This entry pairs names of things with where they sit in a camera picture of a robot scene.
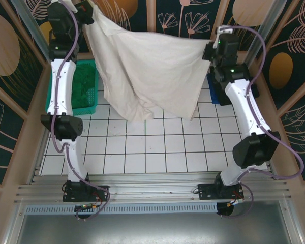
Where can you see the cream t-shirt with black print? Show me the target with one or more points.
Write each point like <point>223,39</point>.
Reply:
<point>147,71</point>

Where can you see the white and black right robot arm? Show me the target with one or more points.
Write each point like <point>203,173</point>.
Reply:
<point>240,106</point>

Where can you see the blue folded t-shirt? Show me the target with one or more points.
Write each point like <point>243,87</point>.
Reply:
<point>213,94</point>

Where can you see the teal plastic basket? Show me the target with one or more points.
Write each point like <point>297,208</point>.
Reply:
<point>91,101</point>

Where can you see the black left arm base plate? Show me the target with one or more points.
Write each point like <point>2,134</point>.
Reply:
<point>101,190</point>

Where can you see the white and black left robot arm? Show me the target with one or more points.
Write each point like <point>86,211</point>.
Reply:
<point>62,86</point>

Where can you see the green t-shirt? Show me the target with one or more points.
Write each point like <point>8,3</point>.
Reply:
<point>82,84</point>

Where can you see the black folded t-shirt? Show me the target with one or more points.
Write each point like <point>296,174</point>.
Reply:
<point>222,97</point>

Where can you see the aluminium corner post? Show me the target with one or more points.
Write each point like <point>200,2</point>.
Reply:
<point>36,30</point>
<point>266,12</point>

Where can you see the grey metal panel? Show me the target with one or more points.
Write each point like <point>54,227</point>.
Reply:
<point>152,228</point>

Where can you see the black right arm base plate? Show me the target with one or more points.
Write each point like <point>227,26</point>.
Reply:
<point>206,193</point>

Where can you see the aluminium frame rail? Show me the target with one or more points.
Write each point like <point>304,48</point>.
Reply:
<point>152,188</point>

